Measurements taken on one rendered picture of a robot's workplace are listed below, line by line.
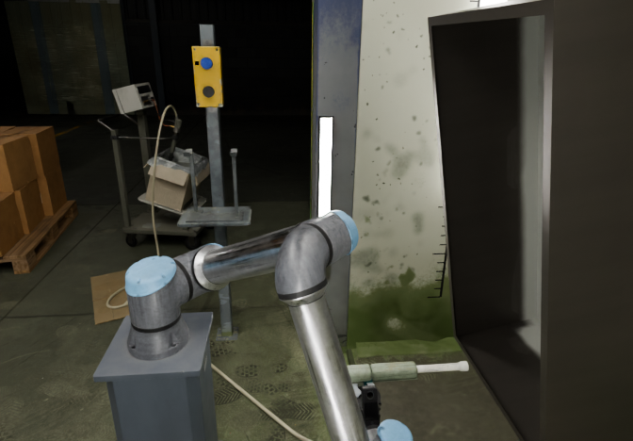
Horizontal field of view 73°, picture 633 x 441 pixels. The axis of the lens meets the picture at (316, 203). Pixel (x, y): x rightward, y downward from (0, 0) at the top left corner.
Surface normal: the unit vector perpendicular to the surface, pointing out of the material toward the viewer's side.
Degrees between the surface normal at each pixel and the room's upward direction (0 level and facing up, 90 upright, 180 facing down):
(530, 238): 91
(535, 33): 91
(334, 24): 90
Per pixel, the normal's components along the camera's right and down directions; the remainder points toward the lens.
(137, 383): 0.10, 0.34
